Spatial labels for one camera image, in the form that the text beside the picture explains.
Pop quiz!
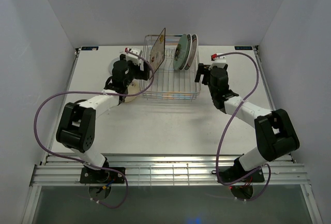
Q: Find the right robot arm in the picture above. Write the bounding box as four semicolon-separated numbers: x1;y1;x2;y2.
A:
195;62;300;185

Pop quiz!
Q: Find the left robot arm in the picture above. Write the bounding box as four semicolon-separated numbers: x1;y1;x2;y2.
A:
56;60;144;183

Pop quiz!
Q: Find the dark label sticker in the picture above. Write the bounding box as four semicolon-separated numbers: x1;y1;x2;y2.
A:
81;46;99;51
234;46;253;51

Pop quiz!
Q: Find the white plate teal rim back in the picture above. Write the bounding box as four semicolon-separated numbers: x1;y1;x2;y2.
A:
187;34;199;69

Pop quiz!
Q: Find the dark label sticker left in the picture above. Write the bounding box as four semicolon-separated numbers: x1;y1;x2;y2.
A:
81;46;99;51

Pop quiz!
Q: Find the cream plate with flowers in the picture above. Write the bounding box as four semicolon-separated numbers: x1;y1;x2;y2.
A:
124;79;140;103

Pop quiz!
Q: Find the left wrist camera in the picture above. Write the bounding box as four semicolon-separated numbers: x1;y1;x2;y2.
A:
125;48;142;65

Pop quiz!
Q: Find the metal wire dish rack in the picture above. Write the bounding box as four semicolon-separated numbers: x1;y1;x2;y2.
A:
142;35;201;101

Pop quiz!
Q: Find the dark label sticker right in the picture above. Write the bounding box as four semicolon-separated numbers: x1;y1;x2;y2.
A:
234;46;253;51

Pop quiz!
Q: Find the white plate teal rim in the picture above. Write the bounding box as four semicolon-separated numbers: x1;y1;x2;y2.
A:
184;34;192;70
187;34;199;69

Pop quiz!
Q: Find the square floral plate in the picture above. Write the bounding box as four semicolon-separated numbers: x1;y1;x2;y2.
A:
149;28;166;72

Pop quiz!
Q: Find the white plate teal rim front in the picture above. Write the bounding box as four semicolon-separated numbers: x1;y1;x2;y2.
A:
184;34;192;70

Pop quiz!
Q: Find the light blue scalloped plate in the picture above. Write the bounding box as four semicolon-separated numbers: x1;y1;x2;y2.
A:
108;57;120;75

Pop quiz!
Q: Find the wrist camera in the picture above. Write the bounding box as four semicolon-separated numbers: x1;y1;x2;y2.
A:
125;48;142;65
209;53;227;70

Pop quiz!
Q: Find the mint green flower plate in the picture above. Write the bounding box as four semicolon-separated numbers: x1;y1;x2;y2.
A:
173;34;188;70

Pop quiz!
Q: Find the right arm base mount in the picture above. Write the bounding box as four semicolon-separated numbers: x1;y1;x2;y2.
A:
218;166;265;183

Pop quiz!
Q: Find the purple cable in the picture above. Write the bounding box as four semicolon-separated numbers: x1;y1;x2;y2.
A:
34;49;156;209
210;52;272;201

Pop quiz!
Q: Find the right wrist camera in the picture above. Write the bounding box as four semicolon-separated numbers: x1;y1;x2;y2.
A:
209;53;227;70

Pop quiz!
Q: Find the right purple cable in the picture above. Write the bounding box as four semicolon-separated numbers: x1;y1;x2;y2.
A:
210;52;272;201

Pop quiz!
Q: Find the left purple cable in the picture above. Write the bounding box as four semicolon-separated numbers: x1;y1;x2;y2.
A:
34;49;156;209

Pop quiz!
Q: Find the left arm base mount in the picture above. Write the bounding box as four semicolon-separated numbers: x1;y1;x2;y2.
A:
79;167;126;184

